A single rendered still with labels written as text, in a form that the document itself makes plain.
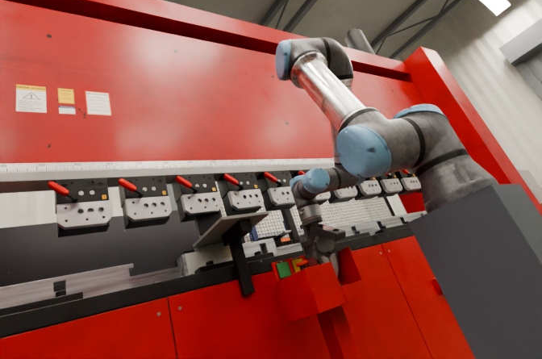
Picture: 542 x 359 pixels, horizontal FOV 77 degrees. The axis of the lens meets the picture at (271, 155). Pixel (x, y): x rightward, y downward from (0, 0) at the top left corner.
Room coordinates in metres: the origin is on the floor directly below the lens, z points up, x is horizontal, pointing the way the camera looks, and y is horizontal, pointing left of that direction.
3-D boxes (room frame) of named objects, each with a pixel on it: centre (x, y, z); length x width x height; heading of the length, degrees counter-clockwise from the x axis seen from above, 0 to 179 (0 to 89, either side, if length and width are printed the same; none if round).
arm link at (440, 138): (0.75, -0.35, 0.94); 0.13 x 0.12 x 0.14; 111
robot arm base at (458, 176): (0.76, -0.35, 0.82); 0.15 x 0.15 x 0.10
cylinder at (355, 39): (2.63, -1.13, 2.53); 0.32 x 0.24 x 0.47; 129
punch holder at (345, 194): (1.77, -0.29, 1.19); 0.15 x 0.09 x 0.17; 129
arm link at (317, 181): (1.06, -0.12, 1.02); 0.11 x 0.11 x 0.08; 21
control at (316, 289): (1.14, -0.01, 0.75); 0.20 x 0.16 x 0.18; 128
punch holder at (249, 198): (1.38, 0.18, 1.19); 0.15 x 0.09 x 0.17; 129
